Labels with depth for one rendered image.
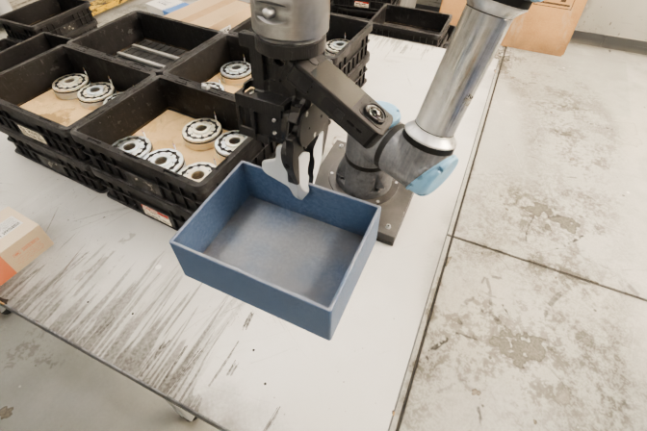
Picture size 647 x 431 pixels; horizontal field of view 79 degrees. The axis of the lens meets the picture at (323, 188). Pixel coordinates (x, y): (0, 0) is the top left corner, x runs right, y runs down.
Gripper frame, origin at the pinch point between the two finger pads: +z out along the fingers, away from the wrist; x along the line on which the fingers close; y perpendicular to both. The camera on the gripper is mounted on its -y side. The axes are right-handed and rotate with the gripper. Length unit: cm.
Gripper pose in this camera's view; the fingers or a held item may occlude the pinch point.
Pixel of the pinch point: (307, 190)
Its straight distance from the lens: 51.5
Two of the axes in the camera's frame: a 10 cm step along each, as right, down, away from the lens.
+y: -9.0, -3.1, 3.1
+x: -4.4, 5.8, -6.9
